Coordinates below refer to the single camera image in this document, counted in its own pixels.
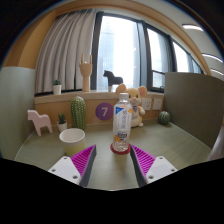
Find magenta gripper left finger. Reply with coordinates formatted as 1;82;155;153
49;145;96;187

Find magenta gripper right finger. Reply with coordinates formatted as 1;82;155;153
130;145;177;187

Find clear plastic water bottle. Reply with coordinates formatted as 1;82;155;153
112;93;132;152

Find white paper cup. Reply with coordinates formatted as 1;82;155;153
59;128;86;157

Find red round coaster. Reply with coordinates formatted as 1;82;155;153
110;144;131;155

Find small potted plant on table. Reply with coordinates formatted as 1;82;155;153
57;113;67;132

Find round green cactus ornament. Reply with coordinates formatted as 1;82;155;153
158;111;171;125

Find tall green cactus ornament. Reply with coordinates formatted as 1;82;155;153
70;96;86;130

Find pink toy horse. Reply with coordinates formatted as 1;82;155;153
28;110;53;136

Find purple number seven sign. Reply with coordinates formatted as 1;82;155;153
95;102;113;121

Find plush mouse toy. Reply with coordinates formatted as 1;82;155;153
116;84;147;127

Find green partition panel right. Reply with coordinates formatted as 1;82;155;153
163;72;224;148

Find green partition panel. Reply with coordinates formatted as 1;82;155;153
0;67;35;160
163;72;224;148

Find small potted plant on sill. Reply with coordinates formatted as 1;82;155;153
53;79;62;95

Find dark toy horse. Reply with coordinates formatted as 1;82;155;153
103;70;123;91

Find wooden hand model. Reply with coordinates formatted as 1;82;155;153
79;55;92;92

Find green partition panel left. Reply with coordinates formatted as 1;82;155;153
0;67;35;160

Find beige curtain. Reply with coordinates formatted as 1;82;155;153
35;9;96;93

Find white wall socket left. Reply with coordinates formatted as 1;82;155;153
142;98;152;111

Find white wall socket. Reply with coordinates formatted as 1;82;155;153
142;98;152;111
153;99;162;110

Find white wall socket right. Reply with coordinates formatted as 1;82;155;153
153;99;162;110

